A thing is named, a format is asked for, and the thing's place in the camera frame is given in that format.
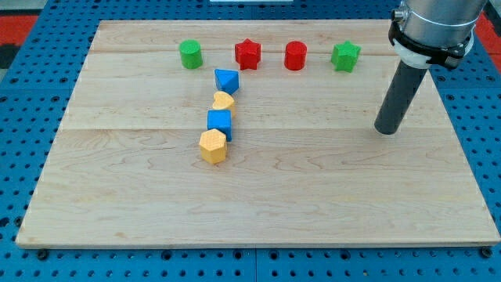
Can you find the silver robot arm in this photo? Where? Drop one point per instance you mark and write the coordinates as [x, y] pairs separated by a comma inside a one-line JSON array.
[[434, 32]]

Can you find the blue triangle block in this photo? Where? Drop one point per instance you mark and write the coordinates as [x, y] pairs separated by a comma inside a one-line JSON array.
[[227, 80]]

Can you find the wooden board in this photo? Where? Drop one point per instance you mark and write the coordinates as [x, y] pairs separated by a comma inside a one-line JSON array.
[[305, 167]]

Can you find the blue cube block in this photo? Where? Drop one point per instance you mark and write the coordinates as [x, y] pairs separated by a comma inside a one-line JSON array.
[[220, 120]]

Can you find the yellow hexagon block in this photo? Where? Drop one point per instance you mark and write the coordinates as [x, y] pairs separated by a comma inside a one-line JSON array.
[[213, 146]]

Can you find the yellow heart block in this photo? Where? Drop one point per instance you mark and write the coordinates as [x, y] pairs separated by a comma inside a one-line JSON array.
[[224, 101]]

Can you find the red star block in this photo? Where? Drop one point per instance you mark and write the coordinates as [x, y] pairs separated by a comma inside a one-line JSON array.
[[248, 54]]

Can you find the red cylinder block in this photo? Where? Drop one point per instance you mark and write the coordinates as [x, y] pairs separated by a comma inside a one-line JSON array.
[[295, 55]]

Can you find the green cylinder block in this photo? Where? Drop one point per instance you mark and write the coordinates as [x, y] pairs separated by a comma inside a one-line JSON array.
[[191, 55]]

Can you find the green star block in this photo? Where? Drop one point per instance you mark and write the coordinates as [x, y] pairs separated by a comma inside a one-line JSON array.
[[345, 56]]

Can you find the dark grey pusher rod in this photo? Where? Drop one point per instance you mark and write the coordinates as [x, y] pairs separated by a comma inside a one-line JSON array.
[[400, 94]]

